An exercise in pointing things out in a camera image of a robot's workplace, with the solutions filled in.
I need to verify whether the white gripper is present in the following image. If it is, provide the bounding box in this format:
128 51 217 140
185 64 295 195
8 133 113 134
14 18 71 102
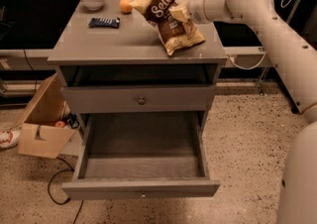
169 0 211 35

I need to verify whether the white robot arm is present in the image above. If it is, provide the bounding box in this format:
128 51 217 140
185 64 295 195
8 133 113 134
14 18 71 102
169 0 317 224

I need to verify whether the red apple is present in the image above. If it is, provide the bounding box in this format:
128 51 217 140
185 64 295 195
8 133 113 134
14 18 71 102
54 121 66 128

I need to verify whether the cardboard box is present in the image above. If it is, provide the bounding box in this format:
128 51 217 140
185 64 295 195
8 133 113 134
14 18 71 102
16 74 81 159

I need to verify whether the brown chip bag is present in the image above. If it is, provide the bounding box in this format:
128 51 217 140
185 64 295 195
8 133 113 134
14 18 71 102
130 0 205 56

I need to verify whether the dark blue snack bar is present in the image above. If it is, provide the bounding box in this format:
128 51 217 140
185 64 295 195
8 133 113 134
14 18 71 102
88 18 120 29

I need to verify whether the closed grey top drawer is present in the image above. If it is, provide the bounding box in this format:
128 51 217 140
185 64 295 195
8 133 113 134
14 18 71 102
61 85 215 113

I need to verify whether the black floor cable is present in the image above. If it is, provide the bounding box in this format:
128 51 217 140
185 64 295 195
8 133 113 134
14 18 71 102
47 156 84 224

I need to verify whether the dark can in box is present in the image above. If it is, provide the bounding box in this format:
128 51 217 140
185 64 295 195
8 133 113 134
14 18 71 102
67 113 79 129

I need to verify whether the white and red shoe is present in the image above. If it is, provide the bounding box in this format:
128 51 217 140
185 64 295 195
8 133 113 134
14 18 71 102
0 129 21 150

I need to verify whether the white hanging cable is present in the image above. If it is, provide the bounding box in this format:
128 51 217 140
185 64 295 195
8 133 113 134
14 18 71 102
227 0 298 71

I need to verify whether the open grey middle drawer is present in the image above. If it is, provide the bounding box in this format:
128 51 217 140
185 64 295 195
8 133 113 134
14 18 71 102
62 112 220 200

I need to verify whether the orange fruit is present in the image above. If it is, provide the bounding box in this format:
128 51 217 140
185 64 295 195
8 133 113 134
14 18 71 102
119 0 133 14

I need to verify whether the grey wooden drawer cabinet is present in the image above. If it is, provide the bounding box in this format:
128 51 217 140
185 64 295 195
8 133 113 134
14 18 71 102
49 6 226 126

